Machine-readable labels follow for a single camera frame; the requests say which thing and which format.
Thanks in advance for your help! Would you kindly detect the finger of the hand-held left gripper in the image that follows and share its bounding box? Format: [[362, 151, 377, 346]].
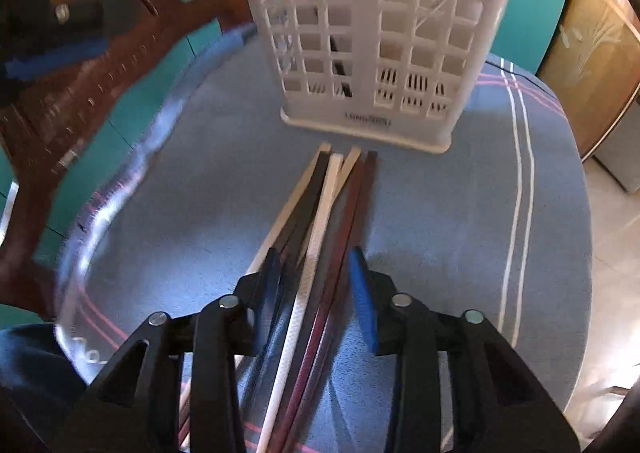
[[10, 0, 107, 36], [0, 36, 108, 84]]

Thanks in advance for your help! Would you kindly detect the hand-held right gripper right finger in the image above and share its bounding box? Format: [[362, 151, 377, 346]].
[[348, 248, 581, 453]]

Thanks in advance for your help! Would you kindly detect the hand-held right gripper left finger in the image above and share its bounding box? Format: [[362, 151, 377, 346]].
[[52, 248, 283, 453]]

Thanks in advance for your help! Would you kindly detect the white chopstick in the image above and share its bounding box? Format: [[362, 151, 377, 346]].
[[256, 152, 345, 453]]

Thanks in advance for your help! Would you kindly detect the dark red chopstick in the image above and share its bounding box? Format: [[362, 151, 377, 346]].
[[280, 149, 379, 453], [270, 150, 371, 453]]

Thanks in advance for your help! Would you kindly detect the cream chopstick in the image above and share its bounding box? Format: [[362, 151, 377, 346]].
[[177, 143, 333, 453], [300, 146, 362, 264]]

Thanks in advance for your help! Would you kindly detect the white plastic utensil basket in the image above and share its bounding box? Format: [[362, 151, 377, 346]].
[[229, 0, 526, 154]]

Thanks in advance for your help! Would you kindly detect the carved wooden chair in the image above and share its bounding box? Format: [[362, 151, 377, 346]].
[[0, 0, 261, 319]]

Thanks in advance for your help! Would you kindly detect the blue striped tablecloth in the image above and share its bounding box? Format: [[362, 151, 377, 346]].
[[55, 26, 593, 453]]

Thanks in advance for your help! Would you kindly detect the wooden glass-door cabinet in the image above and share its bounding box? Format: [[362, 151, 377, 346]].
[[525, 0, 640, 164]]

